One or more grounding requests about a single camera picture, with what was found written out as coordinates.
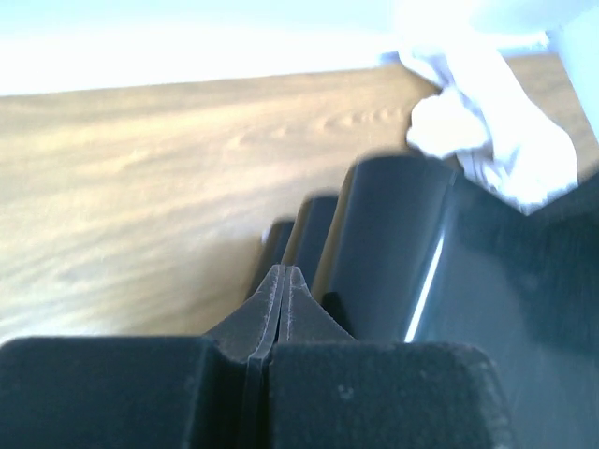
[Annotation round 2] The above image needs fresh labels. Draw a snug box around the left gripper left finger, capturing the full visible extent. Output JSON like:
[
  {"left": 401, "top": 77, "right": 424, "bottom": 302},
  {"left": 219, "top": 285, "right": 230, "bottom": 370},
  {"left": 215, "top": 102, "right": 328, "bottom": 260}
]
[{"left": 1, "top": 266, "right": 285, "bottom": 448}]

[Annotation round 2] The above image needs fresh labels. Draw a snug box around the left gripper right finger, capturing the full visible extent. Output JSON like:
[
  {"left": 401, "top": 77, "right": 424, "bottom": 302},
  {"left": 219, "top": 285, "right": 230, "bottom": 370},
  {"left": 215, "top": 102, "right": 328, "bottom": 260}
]
[{"left": 268, "top": 267, "right": 513, "bottom": 448}]

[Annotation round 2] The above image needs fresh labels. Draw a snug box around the black drawer cabinet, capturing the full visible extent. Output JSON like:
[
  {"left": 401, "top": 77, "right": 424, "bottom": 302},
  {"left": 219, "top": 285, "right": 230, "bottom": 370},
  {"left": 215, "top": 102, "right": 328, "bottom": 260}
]
[{"left": 261, "top": 156, "right": 599, "bottom": 449}]

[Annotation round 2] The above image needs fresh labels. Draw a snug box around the white cloth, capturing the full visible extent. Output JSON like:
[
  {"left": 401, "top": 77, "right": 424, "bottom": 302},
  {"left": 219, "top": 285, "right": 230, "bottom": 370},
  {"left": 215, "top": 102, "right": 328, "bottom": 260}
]
[{"left": 398, "top": 29, "right": 578, "bottom": 214}]

